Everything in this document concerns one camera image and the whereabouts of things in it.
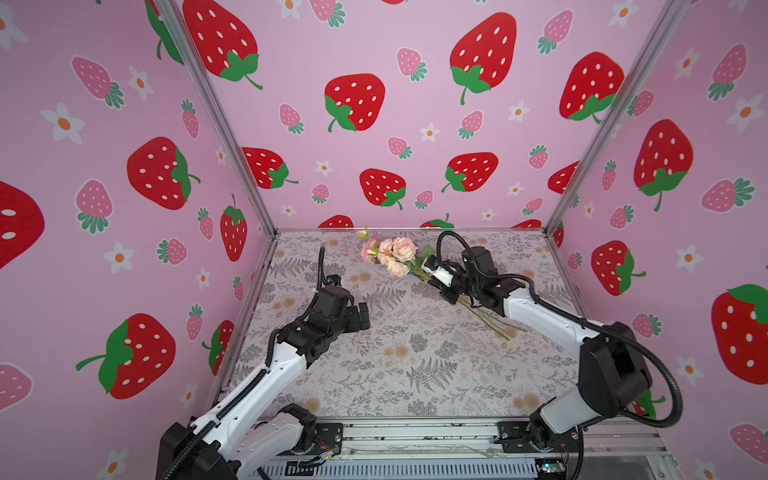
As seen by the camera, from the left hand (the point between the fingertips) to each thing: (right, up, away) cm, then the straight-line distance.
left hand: (357, 310), depth 81 cm
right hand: (+20, +8, +4) cm, 22 cm away
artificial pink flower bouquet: (+13, +14, -4) cm, 20 cm away
